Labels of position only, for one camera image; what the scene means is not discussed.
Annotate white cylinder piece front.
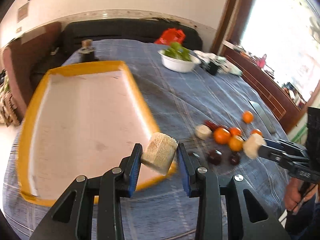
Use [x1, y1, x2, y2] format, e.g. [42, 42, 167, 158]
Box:
[242, 133, 266, 159]

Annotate white cylinder piece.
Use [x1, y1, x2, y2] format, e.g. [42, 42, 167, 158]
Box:
[242, 133, 266, 159]
[195, 124, 212, 140]
[141, 132, 178, 176]

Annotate red date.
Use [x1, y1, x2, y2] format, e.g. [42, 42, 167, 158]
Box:
[203, 120, 219, 131]
[218, 125, 229, 130]

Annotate right hand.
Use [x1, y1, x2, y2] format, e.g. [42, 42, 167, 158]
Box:
[284, 178, 318, 212]

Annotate orange far right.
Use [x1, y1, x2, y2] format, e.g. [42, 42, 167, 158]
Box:
[242, 111, 254, 124]

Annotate orange front of pile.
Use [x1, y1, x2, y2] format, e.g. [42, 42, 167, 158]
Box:
[228, 135, 244, 152]

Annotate orange of pile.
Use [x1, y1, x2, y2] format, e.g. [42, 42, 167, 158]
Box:
[228, 135, 244, 152]
[213, 128, 231, 145]

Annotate dark plum middle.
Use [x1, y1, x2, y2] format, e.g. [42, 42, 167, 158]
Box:
[229, 152, 241, 166]

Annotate dark plum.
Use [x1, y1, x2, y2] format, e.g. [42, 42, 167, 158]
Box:
[207, 150, 222, 166]
[229, 152, 241, 166]

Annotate orange behind pile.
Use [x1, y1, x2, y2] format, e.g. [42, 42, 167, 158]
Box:
[229, 127, 242, 136]

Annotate orange right of pile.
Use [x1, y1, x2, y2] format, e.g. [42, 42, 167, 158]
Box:
[213, 128, 231, 145]

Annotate dark plum far left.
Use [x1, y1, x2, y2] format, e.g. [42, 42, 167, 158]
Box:
[207, 150, 222, 166]

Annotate blue plaid tablecloth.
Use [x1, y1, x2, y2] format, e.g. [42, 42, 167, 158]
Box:
[2, 38, 291, 240]

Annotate white cylinder piece back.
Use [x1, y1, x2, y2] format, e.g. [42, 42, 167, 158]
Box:
[195, 124, 212, 140]

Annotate white green cloth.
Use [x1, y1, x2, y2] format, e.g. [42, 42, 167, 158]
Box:
[193, 50, 242, 76]

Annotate yellow rimmed white tray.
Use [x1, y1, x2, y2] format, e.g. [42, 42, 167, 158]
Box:
[17, 60, 179, 208]

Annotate black cylindrical cup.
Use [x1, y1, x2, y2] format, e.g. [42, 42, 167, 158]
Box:
[206, 61, 220, 75]

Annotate white bowl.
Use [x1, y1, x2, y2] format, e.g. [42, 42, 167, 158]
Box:
[158, 50, 201, 73]

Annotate green lettuce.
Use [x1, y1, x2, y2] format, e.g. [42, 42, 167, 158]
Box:
[164, 42, 191, 61]

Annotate red plastic bag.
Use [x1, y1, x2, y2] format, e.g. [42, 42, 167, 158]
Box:
[154, 28, 185, 46]

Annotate brown armchair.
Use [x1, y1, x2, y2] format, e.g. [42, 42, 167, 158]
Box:
[3, 22, 62, 115]

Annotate small bottle on side table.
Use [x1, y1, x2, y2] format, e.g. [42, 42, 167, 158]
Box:
[78, 39, 99, 63]

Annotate black sofa backrest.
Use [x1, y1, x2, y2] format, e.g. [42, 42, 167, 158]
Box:
[60, 18, 203, 55]

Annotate wall certificate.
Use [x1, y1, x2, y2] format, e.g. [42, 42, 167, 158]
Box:
[17, 2, 29, 23]

